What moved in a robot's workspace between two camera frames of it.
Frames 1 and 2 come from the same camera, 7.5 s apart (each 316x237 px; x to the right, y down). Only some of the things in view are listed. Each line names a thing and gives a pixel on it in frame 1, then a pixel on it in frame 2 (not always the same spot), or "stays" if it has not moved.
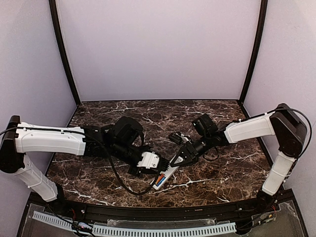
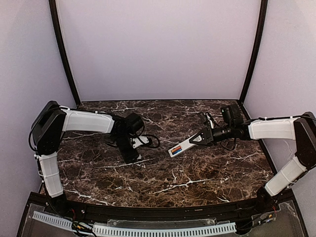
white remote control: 165,176 to 184,145
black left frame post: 53,7 stays
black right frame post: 263,7 stays
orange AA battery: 159,178 to 176,148
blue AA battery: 160,181 to 177,151
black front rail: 114,210 stays
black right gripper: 190,153 to 209,136
